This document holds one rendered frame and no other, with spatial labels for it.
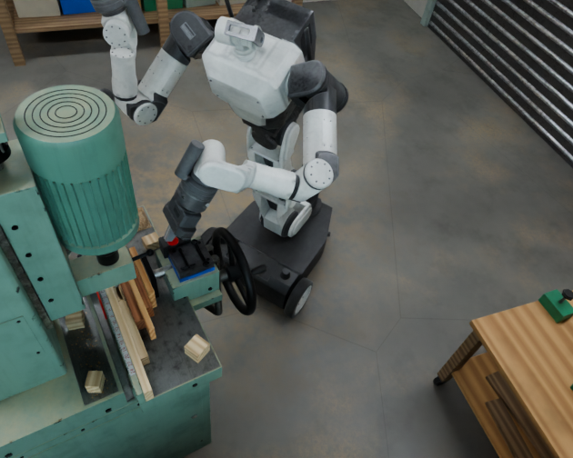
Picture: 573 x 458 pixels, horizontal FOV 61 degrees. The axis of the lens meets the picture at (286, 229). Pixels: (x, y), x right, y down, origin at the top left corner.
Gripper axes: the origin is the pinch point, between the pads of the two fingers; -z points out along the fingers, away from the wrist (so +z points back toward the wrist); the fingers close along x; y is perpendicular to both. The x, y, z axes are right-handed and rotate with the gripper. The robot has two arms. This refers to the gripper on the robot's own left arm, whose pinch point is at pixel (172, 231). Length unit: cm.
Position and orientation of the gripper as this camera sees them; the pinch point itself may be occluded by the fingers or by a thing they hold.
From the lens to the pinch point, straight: 130.3
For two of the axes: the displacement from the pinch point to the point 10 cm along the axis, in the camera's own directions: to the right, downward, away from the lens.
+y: -7.0, -0.5, -7.1
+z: 5.3, -7.1, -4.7
